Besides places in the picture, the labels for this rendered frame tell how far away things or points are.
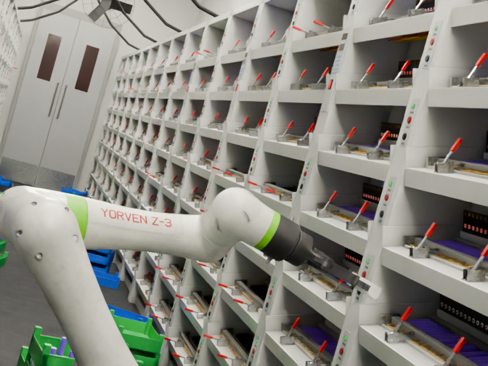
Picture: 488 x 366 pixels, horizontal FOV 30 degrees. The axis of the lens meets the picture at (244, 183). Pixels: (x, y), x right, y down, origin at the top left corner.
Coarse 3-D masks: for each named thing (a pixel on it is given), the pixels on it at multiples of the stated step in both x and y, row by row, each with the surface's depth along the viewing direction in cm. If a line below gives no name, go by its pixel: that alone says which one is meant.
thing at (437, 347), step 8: (392, 320) 221; (400, 328) 216; (408, 328) 212; (416, 328) 211; (416, 336) 208; (424, 336) 204; (424, 344) 202; (432, 344) 199; (440, 344) 197; (432, 352) 196; (440, 352) 195; (448, 352) 192; (456, 360) 188; (464, 360) 185
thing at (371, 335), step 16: (368, 304) 223; (384, 304) 223; (400, 304) 224; (416, 304) 225; (368, 320) 223; (384, 320) 222; (448, 320) 218; (368, 336) 216; (384, 336) 212; (480, 336) 202; (384, 352) 206; (400, 352) 199; (416, 352) 199
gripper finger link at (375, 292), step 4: (360, 276) 202; (364, 280) 203; (368, 284) 203; (372, 284) 203; (356, 288) 202; (360, 288) 202; (372, 288) 203; (376, 288) 203; (380, 288) 204; (364, 292) 203; (368, 292) 203; (372, 292) 203; (376, 292) 203; (380, 292) 204; (372, 296) 203; (376, 296) 204; (376, 300) 204
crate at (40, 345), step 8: (40, 328) 276; (32, 336) 277; (40, 336) 278; (48, 336) 279; (32, 344) 274; (40, 344) 278; (48, 344) 260; (56, 344) 280; (128, 344) 287; (32, 352) 271; (40, 352) 262; (48, 352) 259; (56, 352) 280; (64, 352) 281; (40, 360) 260; (48, 360) 260; (56, 360) 260; (64, 360) 261; (72, 360) 262; (136, 360) 271
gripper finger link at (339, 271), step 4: (324, 260) 196; (328, 260) 196; (332, 264) 196; (336, 264) 197; (324, 268) 196; (328, 268) 197; (332, 268) 197; (336, 268) 197; (340, 268) 197; (332, 272) 197; (336, 272) 197; (340, 272) 197; (344, 272) 198; (348, 272) 198; (336, 276) 197; (340, 276) 198; (344, 276) 198; (348, 276) 198; (352, 276) 198; (356, 276) 199; (344, 280) 198; (348, 280) 198; (352, 280) 199; (352, 284) 199
